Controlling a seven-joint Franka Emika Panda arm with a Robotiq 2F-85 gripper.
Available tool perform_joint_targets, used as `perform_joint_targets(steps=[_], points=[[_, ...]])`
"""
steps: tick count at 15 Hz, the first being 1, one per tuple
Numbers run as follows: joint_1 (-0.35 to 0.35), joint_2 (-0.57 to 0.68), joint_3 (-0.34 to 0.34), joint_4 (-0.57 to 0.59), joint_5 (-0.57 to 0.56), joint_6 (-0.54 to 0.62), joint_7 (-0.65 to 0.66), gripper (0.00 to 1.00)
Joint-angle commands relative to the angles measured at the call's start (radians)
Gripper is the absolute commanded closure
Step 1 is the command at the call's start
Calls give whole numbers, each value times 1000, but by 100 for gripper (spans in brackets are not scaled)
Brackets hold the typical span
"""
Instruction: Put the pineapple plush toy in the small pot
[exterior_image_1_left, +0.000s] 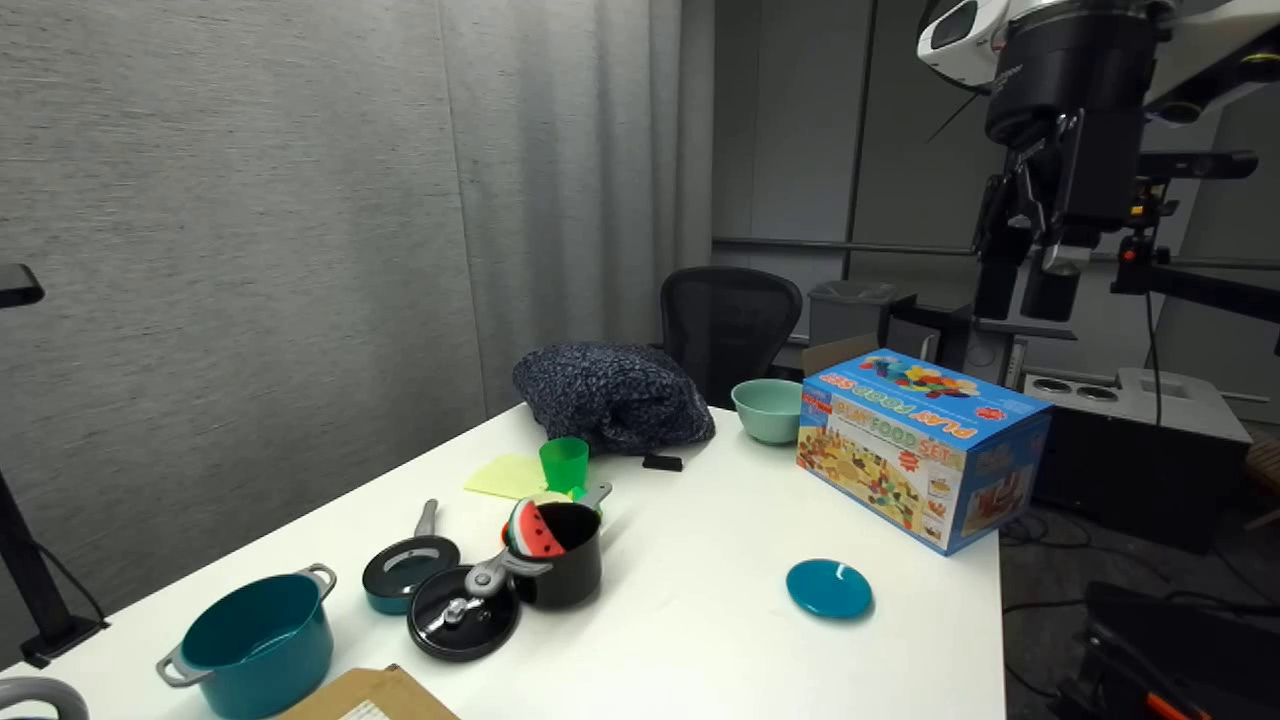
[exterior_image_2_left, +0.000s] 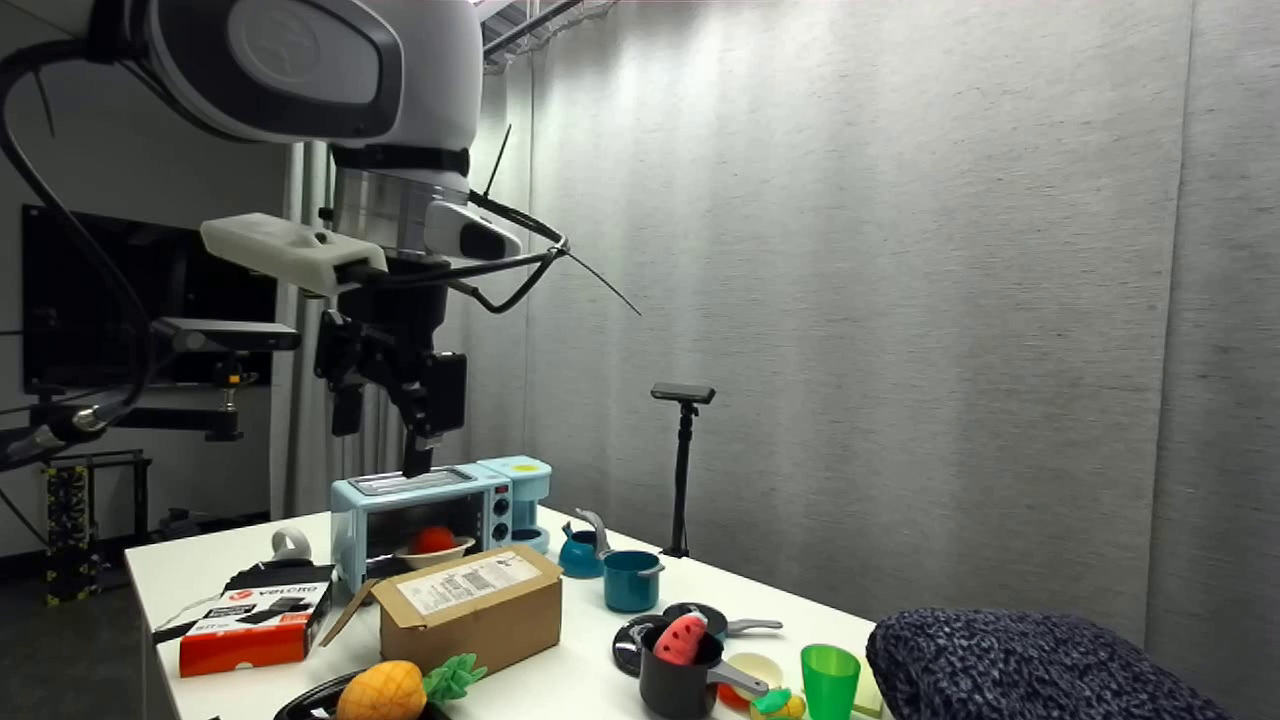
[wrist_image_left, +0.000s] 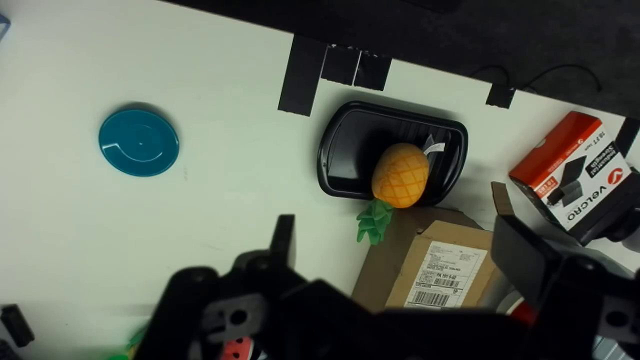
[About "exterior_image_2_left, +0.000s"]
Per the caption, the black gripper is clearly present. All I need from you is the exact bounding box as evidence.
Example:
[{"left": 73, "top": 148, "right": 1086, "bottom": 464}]
[{"left": 312, "top": 281, "right": 470, "bottom": 481}]

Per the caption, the orange pineapple plush toy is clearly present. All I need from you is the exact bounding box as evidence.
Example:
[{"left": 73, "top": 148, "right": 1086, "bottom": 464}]
[{"left": 333, "top": 648, "right": 492, "bottom": 720}]

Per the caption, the red toy tomato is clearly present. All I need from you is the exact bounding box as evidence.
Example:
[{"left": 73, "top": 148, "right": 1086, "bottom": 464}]
[{"left": 409, "top": 523, "right": 462, "bottom": 561}]

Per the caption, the light blue toy oven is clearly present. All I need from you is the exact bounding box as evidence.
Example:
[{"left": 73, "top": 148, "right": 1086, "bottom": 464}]
[{"left": 329, "top": 453, "right": 556, "bottom": 599}]

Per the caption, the teal toy kettle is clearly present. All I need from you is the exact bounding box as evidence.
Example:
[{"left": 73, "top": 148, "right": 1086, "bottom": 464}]
[{"left": 556, "top": 502, "right": 617, "bottom": 583}]

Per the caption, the small teal pot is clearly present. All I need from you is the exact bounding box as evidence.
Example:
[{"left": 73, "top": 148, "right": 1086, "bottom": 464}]
[{"left": 599, "top": 549, "right": 669, "bottom": 616}]

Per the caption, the red watermelon slice toy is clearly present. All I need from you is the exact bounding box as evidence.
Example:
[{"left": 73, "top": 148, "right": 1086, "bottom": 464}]
[{"left": 649, "top": 609, "right": 711, "bottom": 670}]

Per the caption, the black toy pot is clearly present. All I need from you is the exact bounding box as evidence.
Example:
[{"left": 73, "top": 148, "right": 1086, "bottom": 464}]
[{"left": 637, "top": 628, "right": 777, "bottom": 720}]

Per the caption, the yellow toy plate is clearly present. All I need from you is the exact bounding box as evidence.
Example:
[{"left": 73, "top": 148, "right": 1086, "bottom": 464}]
[{"left": 715, "top": 648, "right": 809, "bottom": 711}]

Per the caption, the green and yellow toy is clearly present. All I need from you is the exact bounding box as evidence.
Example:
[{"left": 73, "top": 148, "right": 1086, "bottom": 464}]
[{"left": 744, "top": 685, "right": 810, "bottom": 720}]

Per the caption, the white tape roll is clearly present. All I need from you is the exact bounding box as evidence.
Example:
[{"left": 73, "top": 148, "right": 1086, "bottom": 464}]
[{"left": 266, "top": 523, "right": 317, "bottom": 563}]

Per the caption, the black device on table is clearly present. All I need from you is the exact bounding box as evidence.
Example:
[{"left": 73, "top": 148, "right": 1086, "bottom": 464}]
[{"left": 220, "top": 555, "right": 336, "bottom": 599}]

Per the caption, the brown cardboard box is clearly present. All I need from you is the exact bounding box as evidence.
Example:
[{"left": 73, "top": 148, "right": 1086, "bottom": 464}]
[{"left": 317, "top": 539, "right": 569, "bottom": 676}]

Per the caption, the red and white box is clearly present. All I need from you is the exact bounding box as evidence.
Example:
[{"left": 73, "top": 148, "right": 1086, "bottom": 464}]
[{"left": 174, "top": 580, "right": 336, "bottom": 678}]

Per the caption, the black plastic tray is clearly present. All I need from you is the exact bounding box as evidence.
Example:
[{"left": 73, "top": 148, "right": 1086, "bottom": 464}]
[{"left": 272, "top": 665, "right": 456, "bottom": 720}]

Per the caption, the metal equipment rack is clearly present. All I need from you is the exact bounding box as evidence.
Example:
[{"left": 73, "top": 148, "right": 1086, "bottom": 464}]
[{"left": 37, "top": 447, "right": 156, "bottom": 609}]

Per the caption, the green plastic cup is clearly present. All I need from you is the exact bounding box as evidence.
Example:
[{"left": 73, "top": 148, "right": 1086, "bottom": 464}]
[{"left": 797, "top": 640, "right": 863, "bottom": 720}]

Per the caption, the dark blue speckled cushion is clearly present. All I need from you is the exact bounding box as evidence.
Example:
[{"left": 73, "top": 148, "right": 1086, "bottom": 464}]
[{"left": 863, "top": 602, "right": 1232, "bottom": 720}]

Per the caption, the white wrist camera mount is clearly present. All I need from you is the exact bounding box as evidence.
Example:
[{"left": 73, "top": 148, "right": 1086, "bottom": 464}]
[{"left": 196, "top": 207, "right": 390, "bottom": 303}]

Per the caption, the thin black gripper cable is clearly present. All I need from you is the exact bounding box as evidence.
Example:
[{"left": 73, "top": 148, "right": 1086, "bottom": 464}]
[{"left": 394, "top": 120, "right": 649, "bottom": 318}]

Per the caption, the black camera tripod stand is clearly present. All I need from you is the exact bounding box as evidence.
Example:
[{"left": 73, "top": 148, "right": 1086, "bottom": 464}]
[{"left": 649, "top": 380, "right": 719, "bottom": 561}]

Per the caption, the black wall monitor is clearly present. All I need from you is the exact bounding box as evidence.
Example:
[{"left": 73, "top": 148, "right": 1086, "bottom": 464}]
[{"left": 17, "top": 203, "right": 284, "bottom": 399}]

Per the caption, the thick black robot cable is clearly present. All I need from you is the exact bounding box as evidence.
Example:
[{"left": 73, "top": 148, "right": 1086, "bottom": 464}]
[{"left": 0, "top": 35, "right": 158, "bottom": 453}]

